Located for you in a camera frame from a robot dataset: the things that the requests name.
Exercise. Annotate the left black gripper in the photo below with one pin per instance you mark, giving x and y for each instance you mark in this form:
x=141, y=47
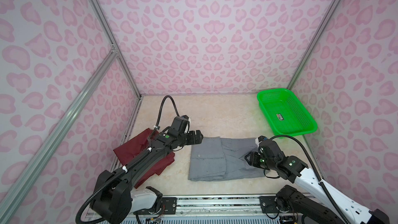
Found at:
x=193, y=140

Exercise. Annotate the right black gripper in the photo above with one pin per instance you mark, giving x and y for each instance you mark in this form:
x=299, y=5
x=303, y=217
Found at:
x=252, y=158

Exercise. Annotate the grey long sleeve shirt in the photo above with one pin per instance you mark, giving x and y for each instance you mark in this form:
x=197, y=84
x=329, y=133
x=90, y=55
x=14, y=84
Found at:
x=221, y=159

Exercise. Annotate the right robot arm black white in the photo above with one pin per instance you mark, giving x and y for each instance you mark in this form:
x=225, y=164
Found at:
x=329, y=206

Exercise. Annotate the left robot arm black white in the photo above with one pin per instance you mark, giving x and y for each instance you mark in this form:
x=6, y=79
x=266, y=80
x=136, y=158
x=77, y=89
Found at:
x=112, y=198

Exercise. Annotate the green plastic basket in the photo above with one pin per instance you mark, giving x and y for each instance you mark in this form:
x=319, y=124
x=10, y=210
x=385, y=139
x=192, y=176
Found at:
x=285, y=114

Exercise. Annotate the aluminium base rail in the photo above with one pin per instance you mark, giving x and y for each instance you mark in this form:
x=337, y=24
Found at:
x=219, y=209

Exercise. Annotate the left aluminium frame diagonal strut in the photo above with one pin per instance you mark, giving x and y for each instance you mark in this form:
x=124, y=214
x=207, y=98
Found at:
x=32, y=171

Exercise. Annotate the left rear aluminium frame post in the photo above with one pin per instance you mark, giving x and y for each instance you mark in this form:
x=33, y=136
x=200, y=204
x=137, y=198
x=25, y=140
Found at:
x=104, y=23

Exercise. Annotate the aluminium frame post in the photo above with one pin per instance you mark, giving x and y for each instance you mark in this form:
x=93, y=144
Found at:
x=104, y=23
x=325, y=21

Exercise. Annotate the right rear aluminium frame post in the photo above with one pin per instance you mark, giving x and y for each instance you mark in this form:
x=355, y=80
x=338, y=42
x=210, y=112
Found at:
x=325, y=21

